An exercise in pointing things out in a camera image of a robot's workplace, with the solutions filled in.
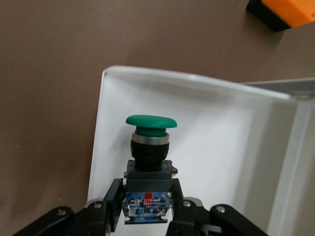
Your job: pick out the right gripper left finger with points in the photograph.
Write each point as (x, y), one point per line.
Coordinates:
(113, 201)

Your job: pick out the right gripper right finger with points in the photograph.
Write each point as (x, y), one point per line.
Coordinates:
(179, 209)

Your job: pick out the green mushroom push button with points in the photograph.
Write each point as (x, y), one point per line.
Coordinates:
(150, 152)

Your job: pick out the white plastic tray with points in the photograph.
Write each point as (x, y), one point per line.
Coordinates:
(221, 147)

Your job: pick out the orange button enclosure box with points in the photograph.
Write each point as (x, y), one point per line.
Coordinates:
(290, 12)

